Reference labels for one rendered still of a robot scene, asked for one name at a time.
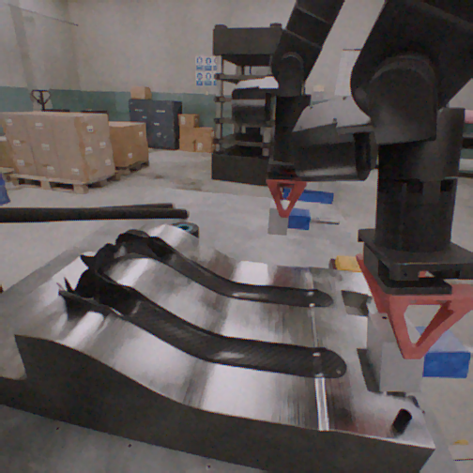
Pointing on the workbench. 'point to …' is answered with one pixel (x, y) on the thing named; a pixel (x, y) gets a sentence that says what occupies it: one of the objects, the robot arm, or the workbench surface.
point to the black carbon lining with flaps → (226, 348)
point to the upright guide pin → (402, 419)
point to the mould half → (175, 376)
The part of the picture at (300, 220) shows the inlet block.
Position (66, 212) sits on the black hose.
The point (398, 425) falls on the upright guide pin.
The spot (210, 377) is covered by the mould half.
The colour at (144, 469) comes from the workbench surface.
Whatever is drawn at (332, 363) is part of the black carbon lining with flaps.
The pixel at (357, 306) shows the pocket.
